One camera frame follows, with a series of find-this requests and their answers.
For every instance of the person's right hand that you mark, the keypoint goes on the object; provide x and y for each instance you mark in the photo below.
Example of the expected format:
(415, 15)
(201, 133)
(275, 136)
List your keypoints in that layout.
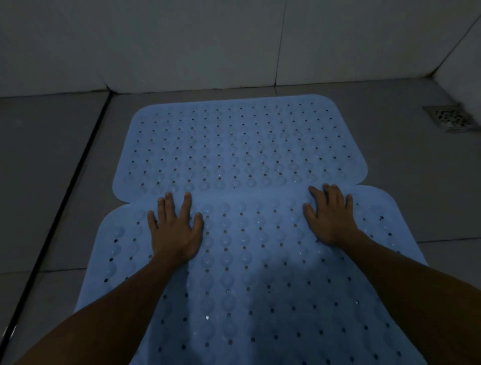
(332, 222)

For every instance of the person's left hand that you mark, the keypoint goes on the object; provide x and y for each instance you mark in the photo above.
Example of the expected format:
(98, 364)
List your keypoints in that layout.
(174, 237)

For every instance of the blue bath mat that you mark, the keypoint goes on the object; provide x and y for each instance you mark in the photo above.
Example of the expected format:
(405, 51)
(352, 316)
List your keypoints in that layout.
(240, 143)
(263, 263)

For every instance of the person's left forearm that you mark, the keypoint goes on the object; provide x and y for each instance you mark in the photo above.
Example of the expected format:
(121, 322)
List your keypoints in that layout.
(101, 316)

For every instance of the person's right forearm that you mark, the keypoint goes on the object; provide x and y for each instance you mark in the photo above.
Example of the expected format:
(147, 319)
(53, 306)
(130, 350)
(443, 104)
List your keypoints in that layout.
(421, 293)

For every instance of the square metal floor drain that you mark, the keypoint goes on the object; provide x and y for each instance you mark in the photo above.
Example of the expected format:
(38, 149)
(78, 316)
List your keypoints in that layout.
(451, 117)

